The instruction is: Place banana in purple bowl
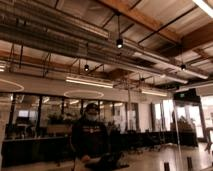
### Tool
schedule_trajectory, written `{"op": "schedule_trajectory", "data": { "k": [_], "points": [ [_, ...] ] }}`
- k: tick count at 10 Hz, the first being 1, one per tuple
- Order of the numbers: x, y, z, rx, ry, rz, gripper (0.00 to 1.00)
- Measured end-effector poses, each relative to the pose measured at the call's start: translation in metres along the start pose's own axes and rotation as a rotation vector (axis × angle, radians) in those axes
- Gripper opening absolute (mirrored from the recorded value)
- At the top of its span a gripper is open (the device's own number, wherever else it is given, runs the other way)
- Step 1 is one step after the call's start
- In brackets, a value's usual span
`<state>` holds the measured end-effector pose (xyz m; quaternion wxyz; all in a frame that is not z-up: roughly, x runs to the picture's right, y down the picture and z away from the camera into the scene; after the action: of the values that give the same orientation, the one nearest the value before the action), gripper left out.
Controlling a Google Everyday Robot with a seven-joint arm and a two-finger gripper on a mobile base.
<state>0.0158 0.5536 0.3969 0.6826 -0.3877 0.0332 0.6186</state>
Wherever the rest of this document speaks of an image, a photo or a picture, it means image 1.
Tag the dark office counter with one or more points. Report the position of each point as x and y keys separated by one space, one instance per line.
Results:
x=27 y=151

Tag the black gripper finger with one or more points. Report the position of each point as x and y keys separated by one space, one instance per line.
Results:
x=189 y=163
x=166 y=166

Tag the wooden ceiling beam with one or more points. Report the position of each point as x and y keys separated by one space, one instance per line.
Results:
x=141 y=19

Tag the small black pendant lamp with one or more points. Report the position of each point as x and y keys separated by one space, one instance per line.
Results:
x=86 y=67

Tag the long linear ceiling light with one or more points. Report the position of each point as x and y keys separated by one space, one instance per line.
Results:
x=89 y=82

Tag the right black pendant lamp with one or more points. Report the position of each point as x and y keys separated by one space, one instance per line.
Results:
x=183 y=66

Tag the grey ceiling duct pipe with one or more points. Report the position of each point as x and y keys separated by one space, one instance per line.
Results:
x=38 y=31

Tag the right linear ceiling light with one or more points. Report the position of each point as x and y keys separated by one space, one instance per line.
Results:
x=155 y=93

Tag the oval ring ceiling light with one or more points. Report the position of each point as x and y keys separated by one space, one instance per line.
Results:
x=90 y=94

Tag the person in dark hoodie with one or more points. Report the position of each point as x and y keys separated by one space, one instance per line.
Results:
x=89 y=137

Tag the black pendant spot lamp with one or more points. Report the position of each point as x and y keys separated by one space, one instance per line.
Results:
x=119 y=41

